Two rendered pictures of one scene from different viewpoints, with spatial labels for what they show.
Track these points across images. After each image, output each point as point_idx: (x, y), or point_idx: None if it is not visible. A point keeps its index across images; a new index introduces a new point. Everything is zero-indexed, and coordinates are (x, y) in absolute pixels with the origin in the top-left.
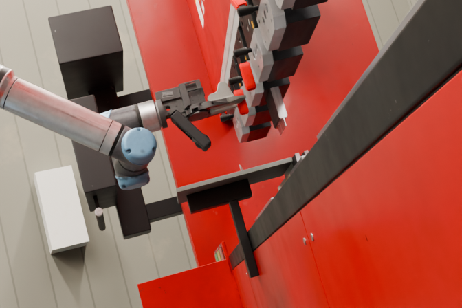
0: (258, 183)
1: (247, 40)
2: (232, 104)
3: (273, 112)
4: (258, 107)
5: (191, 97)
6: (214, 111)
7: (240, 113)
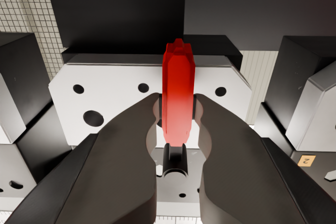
0: None
1: (2, 160)
2: (148, 115)
3: None
4: (309, 68)
5: None
6: (214, 209)
7: (170, 59)
